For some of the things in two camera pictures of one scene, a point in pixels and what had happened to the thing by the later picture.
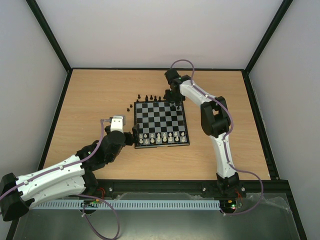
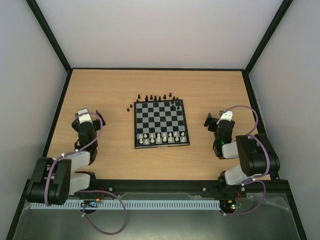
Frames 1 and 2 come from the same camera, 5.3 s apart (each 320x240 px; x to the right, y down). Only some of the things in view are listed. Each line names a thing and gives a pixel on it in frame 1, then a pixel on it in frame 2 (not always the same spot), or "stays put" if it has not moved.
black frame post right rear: x=279 y=16 stays put
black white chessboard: x=161 y=124 stays put
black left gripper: x=135 y=130 → x=101 y=120
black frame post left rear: x=42 y=20 stays put
